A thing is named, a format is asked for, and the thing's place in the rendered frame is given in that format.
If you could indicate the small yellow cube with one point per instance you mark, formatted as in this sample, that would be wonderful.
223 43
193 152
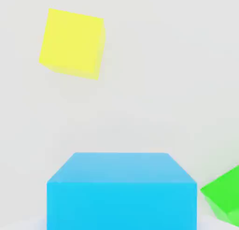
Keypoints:
71 44

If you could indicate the small green cube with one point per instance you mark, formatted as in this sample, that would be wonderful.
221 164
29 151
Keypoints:
224 194

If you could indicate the small blue cube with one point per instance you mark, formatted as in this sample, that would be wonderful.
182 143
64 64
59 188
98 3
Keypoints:
121 200

